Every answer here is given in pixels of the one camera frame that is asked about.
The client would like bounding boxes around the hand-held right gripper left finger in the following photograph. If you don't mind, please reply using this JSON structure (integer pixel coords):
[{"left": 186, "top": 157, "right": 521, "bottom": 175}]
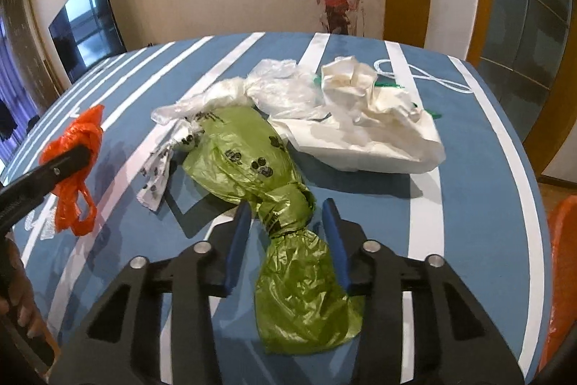
[{"left": 49, "top": 202, "right": 252, "bottom": 385}]

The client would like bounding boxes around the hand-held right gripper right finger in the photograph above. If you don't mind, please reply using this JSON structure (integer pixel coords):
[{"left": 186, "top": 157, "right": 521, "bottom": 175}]
[{"left": 322, "top": 198, "right": 526, "bottom": 385}]

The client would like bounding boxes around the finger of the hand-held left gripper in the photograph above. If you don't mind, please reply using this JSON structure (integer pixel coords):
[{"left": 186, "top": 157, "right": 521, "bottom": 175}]
[{"left": 27, "top": 144, "right": 94, "bottom": 210}]

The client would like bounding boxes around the orange plastic bag with handles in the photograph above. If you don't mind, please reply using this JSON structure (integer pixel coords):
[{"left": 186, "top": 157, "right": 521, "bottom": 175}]
[{"left": 38, "top": 104, "right": 106, "bottom": 237}]

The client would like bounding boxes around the green plastic bag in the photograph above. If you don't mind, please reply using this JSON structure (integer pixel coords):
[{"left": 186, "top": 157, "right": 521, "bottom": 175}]
[{"left": 182, "top": 105, "right": 367, "bottom": 357}]

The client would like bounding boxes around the person's left hand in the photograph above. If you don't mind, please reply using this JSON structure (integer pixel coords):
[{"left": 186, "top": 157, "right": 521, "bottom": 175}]
[{"left": 4, "top": 240, "right": 51, "bottom": 341}]

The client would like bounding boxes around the white black-spotted plastic bag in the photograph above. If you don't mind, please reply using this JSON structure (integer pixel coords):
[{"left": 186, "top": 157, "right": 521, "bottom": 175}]
[{"left": 136, "top": 114, "right": 227, "bottom": 213}]

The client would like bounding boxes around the white crumpled plastic bag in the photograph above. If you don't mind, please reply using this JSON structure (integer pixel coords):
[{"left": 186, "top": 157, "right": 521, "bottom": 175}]
[{"left": 269, "top": 56, "right": 447, "bottom": 175}]

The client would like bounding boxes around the purple curtain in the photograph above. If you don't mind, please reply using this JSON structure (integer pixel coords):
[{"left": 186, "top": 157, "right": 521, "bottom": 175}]
[{"left": 0, "top": 14, "right": 40, "bottom": 143}]

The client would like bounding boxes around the black flat screen television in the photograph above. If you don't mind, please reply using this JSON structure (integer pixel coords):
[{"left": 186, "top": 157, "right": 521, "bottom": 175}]
[{"left": 48, "top": 0, "right": 127, "bottom": 85}]

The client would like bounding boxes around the blue white striped tablecloth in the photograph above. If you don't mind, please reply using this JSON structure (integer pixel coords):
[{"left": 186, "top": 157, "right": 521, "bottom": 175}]
[{"left": 0, "top": 32, "right": 553, "bottom": 385}]

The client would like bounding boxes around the long clear plastic bag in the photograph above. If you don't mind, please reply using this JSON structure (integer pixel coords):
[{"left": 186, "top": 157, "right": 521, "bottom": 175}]
[{"left": 150, "top": 58, "right": 326, "bottom": 125}]

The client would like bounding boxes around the clear glass vase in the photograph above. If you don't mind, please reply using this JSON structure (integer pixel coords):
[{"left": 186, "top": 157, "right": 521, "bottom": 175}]
[{"left": 309, "top": 0, "right": 369, "bottom": 36}]

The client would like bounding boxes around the frosted glass door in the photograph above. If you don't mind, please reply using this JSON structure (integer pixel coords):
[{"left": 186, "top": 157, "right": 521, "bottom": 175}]
[{"left": 466, "top": 0, "right": 577, "bottom": 184}]

